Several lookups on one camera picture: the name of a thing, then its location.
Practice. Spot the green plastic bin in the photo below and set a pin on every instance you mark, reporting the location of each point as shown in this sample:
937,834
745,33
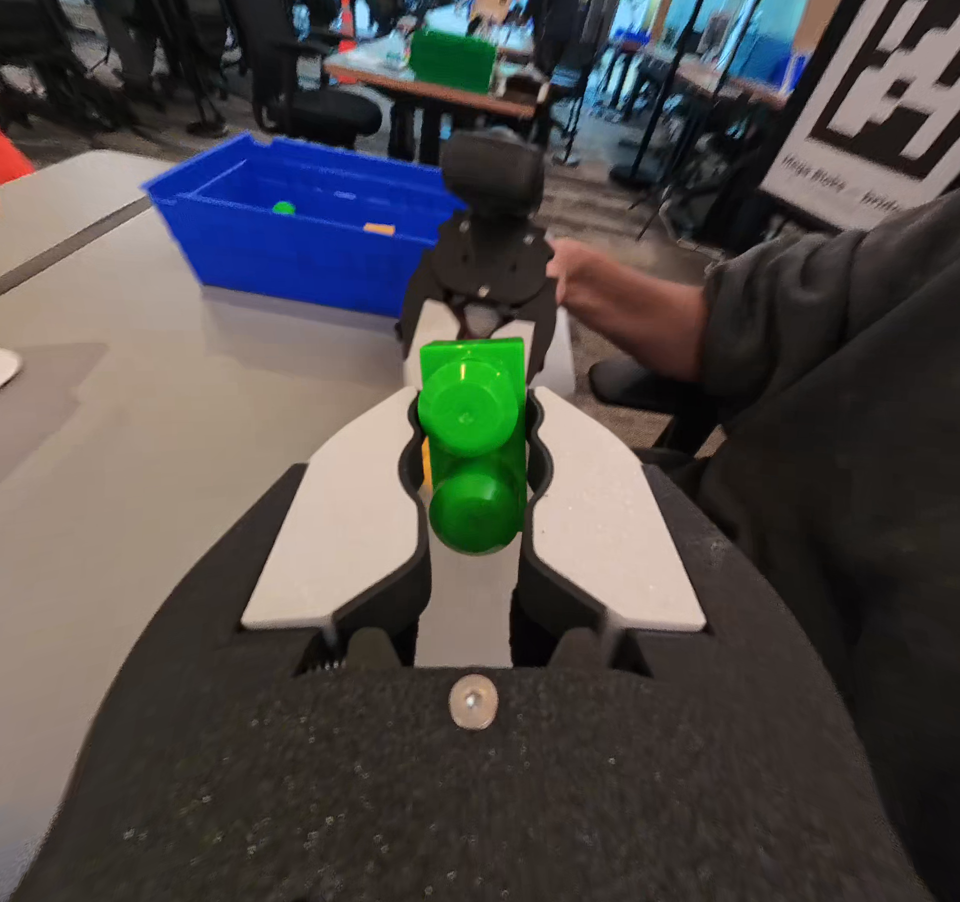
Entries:
450,61

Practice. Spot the green toy block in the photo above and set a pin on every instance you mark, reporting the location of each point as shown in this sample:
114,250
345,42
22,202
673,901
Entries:
469,407
283,208

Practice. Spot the orange traffic cone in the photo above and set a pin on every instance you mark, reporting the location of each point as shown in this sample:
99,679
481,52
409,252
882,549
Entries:
11,163
347,16

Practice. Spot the black white marker board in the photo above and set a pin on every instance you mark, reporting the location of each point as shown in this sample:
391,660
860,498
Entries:
885,91

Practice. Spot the grey desk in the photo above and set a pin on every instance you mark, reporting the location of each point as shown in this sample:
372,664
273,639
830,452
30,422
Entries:
187,429

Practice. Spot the person's right forearm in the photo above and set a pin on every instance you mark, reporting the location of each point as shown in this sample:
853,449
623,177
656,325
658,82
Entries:
660,324

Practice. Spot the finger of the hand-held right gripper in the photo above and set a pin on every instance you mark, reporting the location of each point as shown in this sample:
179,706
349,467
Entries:
561,362
431,324

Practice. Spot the person's right hand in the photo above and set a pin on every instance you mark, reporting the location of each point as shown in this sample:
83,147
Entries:
581,272

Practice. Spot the blue plastic storage bin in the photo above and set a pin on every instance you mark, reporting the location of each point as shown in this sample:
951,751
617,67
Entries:
300,264

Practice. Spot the yellow toy block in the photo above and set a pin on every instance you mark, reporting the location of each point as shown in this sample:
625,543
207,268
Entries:
427,463
379,229

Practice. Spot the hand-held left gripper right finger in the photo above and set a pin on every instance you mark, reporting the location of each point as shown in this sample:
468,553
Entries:
615,534

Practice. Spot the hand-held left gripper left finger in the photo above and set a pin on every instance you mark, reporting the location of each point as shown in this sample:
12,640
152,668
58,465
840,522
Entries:
337,534

